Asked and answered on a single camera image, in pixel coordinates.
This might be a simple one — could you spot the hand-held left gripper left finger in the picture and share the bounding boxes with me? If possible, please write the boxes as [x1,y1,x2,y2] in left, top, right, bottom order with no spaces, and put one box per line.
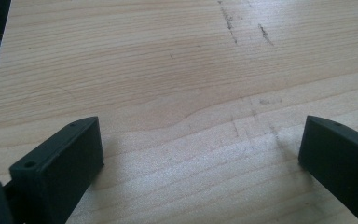
[8,116,105,224]

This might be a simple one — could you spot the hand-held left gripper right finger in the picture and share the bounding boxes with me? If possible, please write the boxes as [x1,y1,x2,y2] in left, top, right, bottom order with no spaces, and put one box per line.
[297,115,358,224]

